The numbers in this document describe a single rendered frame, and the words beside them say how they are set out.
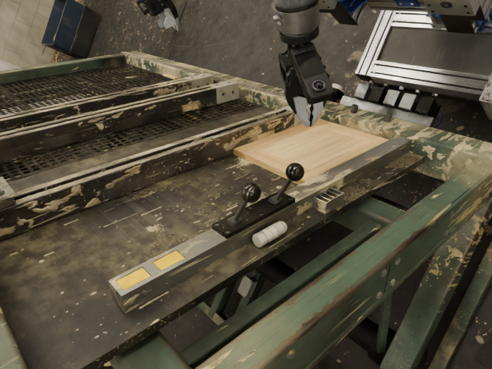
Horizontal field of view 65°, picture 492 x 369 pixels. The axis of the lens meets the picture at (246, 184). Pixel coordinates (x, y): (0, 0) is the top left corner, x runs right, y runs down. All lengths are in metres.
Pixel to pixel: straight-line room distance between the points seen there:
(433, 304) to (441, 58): 1.25
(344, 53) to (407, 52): 0.55
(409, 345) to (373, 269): 0.68
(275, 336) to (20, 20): 6.00
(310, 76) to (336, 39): 2.03
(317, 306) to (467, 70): 1.65
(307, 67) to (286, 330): 0.44
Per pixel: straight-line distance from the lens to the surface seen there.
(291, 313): 0.61
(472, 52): 2.14
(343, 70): 2.61
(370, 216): 1.01
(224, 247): 0.76
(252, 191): 0.69
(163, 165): 1.06
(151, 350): 0.69
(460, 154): 1.24
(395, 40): 2.29
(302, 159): 1.13
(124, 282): 0.70
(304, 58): 0.74
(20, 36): 6.32
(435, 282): 1.32
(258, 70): 3.03
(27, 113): 1.56
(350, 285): 0.66
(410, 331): 1.36
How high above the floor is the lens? 2.08
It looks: 49 degrees down
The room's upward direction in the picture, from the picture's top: 73 degrees counter-clockwise
